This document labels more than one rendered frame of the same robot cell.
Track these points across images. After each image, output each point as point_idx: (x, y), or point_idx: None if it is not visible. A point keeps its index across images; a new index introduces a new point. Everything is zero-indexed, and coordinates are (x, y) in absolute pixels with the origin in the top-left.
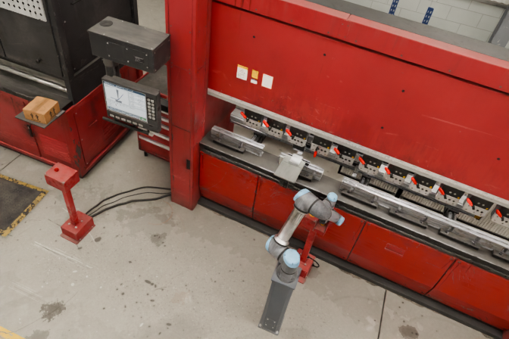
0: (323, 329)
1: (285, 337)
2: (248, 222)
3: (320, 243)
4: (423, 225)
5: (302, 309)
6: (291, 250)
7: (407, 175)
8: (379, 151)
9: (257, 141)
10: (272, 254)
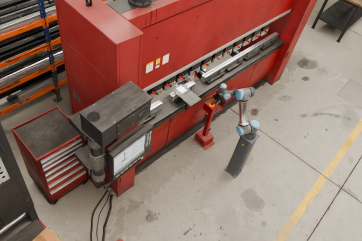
0: None
1: (244, 167)
2: (162, 153)
3: (201, 119)
4: (241, 63)
5: (230, 151)
6: (251, 121)
7: None
8: (222, 45)
9: None
10: (246, 133)
